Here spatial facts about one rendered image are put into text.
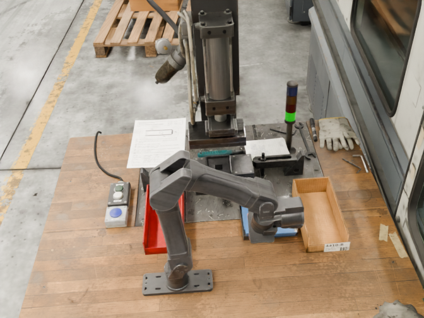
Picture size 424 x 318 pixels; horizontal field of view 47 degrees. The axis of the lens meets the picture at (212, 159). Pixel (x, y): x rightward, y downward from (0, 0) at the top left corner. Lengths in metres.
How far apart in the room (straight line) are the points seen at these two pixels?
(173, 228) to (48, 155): 2.34
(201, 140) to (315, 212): 0.44
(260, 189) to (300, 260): 0.38
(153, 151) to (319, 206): 0.66
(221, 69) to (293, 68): 2.76
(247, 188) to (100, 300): 0.56
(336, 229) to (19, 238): 1.95
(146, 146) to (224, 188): 0.80
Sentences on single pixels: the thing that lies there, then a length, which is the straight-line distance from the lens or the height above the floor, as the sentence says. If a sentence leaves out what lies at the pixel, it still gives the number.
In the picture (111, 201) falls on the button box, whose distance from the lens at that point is 1.65.
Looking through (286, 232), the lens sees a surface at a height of 0.95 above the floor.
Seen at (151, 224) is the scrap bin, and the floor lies 0.91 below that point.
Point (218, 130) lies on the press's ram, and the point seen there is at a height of 1.18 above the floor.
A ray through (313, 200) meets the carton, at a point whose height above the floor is 0.91.
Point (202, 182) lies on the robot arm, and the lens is 1.10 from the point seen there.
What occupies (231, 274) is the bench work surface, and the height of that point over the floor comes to 0.90.
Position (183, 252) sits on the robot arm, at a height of 1.07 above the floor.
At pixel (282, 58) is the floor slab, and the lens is 4.25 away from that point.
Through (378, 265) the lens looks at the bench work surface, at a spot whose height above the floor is 0.90.
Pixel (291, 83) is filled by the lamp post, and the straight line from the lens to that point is 1.65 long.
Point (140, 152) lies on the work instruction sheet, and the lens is 1.86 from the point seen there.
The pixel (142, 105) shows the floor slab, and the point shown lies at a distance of 3.75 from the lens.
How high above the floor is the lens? 2.07
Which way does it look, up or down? 41 degrees down
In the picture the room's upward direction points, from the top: 4 degrees counter-clockwise
